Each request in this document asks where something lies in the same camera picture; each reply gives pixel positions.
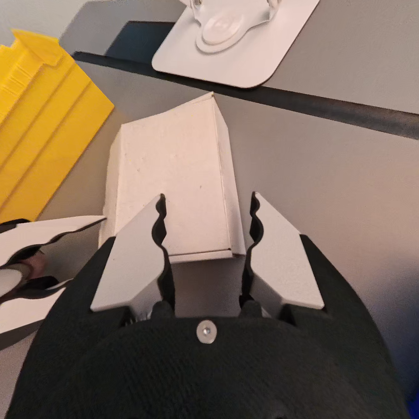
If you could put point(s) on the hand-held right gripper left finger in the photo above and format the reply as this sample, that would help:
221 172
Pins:
131 262

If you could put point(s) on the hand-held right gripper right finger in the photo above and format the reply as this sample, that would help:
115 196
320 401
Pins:
281 262

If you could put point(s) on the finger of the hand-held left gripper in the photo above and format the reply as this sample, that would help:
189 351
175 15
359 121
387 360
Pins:
19 314
32 234

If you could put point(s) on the white cardboard mailer box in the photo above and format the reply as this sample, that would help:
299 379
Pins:
176 170

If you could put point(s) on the yellow plastic bin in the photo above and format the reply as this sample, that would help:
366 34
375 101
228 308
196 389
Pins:
49 131

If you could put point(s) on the black tape strip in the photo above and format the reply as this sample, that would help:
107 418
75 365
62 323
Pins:
327 104

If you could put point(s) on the white document stand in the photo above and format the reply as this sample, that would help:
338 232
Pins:
262 55

